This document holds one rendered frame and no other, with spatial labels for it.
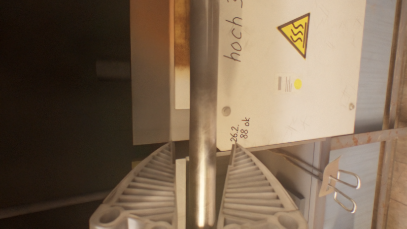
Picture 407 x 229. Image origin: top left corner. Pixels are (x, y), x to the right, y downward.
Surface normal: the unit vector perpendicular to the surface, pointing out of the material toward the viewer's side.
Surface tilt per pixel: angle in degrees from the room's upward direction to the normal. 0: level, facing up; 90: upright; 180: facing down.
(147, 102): 90
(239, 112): 90
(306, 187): 0
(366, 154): 90
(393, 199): 0
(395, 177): 0
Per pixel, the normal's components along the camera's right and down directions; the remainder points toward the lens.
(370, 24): 0.33, 0.08
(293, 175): -0.94, 0.01
